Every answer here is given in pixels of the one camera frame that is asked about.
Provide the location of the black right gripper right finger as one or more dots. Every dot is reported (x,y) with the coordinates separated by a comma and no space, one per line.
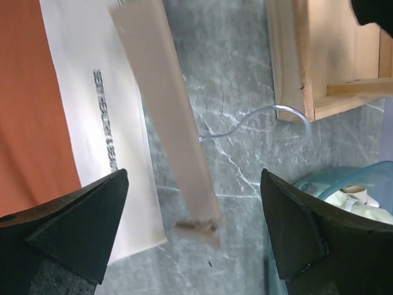
(322,249)

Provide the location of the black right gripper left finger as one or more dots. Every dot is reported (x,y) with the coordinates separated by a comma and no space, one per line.
(63,246)

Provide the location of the orange and cream underwear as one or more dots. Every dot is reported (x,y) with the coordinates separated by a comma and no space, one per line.
(71,113)

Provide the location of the beige clip hanger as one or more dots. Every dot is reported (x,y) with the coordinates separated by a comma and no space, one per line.
(144,32)

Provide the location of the black underwear hanging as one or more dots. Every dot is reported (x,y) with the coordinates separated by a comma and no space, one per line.
(374,11)

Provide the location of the teal plastic laundry basket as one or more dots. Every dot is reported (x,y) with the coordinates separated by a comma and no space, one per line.
(377,178)

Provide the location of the wooden drying rack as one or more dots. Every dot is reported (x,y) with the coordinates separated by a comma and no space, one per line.
(324,62)

